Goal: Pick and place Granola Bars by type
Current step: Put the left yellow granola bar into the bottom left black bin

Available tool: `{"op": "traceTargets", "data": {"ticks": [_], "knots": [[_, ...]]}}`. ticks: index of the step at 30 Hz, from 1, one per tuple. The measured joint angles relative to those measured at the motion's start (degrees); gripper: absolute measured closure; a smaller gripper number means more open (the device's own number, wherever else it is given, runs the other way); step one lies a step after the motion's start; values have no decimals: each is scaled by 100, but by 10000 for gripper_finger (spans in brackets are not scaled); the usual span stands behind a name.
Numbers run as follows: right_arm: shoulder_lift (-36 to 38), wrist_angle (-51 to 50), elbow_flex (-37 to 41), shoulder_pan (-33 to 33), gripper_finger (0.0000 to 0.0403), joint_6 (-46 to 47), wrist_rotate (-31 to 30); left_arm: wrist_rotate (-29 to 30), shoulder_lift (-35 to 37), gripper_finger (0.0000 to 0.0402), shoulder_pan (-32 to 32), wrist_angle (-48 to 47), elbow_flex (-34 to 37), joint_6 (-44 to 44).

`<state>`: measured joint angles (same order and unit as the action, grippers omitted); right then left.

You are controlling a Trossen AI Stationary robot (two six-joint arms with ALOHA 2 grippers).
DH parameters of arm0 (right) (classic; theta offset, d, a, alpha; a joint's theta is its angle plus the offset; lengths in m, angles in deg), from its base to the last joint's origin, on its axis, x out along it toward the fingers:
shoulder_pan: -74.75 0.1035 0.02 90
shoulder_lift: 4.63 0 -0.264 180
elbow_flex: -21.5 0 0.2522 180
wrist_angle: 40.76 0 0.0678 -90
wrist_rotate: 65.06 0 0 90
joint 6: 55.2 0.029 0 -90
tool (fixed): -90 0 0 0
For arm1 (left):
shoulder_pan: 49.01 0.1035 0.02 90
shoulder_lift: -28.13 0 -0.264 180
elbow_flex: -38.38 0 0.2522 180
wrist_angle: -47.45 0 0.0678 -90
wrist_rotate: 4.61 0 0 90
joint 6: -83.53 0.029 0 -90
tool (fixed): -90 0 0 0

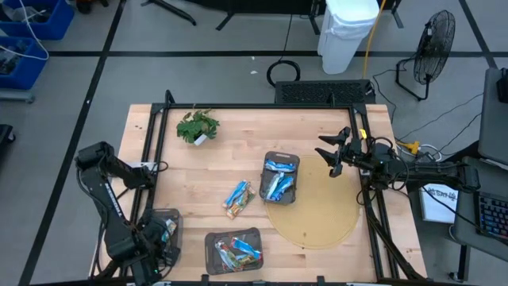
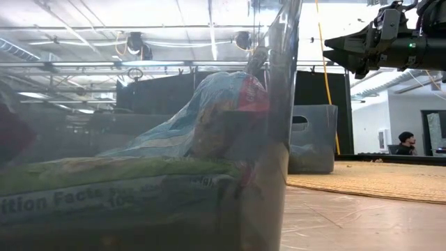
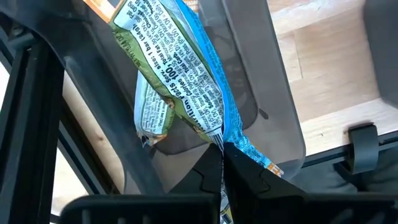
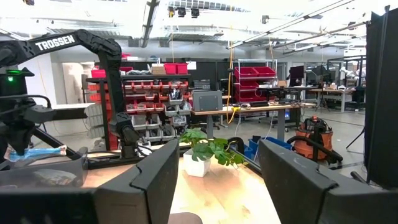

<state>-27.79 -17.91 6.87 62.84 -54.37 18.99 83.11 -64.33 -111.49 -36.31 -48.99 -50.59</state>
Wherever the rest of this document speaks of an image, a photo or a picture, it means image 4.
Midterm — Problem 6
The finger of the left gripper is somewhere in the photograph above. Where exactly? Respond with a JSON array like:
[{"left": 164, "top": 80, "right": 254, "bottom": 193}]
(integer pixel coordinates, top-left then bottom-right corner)
[{"left": 7, "top": 126, "right": 34, "bottom": 156}]

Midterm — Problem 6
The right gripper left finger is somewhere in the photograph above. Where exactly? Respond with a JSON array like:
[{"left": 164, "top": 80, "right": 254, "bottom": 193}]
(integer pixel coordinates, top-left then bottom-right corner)
[{"left": 93, "top": 138, "right": 180, "bottom": 224}]

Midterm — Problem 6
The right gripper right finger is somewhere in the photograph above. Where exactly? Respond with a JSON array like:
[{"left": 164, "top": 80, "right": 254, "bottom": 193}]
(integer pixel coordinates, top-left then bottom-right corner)
[{"left": 259, "top": 139, "right": 398, "bottom": 224}]

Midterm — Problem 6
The grey translucent plastic bin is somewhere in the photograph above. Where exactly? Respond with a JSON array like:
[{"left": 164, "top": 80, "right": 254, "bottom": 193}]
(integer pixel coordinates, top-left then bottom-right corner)
[
  {"left": 0, "top": 146, "right": 89, "bottom": 189},
  {"left": 167, "top": 212, "right": 203, "bottom": 224}
]

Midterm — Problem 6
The white-top table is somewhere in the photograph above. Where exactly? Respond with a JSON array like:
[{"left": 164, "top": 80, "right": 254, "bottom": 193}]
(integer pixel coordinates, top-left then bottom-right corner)
[{"left": 51, "top": 102, "right": 94, "bottom": 121}]

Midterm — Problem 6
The orange shop vacuum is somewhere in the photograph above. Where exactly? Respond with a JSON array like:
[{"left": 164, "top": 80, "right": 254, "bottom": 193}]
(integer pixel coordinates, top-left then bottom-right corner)
[{"left": 286, "top": 115, "right": 343, "bottom": 165}]

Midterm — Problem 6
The green plant in white pot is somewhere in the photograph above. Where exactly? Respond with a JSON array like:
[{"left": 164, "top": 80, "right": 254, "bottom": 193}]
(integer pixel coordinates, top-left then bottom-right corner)
[{"left": 179, "top": 128, "right": 249, "bottom": 178}]

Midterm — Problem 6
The black tripod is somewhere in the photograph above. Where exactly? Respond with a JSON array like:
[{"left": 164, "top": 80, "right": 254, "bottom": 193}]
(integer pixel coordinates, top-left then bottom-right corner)
[{"left": 345, "top": 127, "right": 366, "bottom": 149}]

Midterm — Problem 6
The black rack with orange drawers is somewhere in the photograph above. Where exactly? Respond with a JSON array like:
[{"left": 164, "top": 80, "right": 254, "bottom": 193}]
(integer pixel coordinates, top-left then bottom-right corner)
[{"left": 85, "top": 74, "right": 192, "bottom": 150}]

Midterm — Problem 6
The long wooden-top table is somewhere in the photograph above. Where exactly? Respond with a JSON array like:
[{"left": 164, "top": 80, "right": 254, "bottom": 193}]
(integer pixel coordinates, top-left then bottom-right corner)
[{"left": 190, "top": 102, "right": 317, "bottom": 142}]

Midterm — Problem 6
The light wooden table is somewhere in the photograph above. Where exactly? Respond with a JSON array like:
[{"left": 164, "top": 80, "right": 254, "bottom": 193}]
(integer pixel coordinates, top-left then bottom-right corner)
[{"left": 310, "top": 88, "right": 355, "bottom": 113}]

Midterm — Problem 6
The grey metal box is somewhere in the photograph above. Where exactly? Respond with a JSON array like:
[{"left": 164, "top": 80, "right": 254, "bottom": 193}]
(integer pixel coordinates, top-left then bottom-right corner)
[{"left": 192, "top": 90, "right": 223, "bottom": 112}]

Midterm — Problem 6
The black monitor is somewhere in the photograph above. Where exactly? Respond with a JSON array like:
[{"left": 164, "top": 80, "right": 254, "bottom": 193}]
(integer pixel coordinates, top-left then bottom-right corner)
[{"left": 289, "top": 65, "right": 305, "bottom": 87}]

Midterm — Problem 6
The cardboard box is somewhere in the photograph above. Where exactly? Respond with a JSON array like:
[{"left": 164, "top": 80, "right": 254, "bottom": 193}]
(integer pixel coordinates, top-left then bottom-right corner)
[{"left": 151, "top": 63, "right": 167, "bottom": 75}]

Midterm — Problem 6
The black partition screen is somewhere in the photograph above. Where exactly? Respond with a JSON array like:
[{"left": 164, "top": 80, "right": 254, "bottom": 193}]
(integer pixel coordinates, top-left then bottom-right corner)
[{"left": 350, "top": 4, "right": 398, "bottom": 189}]

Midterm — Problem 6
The black loop on frame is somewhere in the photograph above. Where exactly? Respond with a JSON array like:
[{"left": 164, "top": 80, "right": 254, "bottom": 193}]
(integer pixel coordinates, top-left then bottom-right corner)
[{"left": 226, "top": 136, "right": 245, "bottom": 155}]

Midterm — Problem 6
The wire rack with red bins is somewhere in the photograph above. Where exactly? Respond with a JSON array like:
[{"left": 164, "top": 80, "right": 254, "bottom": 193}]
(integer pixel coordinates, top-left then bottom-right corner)
[{"left": 233, "top": 58, "right": 278, "bottom": 103}]

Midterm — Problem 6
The black cage frame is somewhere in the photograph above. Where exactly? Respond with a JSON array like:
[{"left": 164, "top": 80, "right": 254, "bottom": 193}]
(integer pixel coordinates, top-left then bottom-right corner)
[{"left": 326, "top": 55, "right": 367, "bottom": 110}]

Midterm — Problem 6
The yellow hanging cable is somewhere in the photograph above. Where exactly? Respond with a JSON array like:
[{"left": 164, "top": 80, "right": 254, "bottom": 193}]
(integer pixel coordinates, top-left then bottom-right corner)
[{"left": 226, "top": 43, "right": 242, "bottom": 124}]

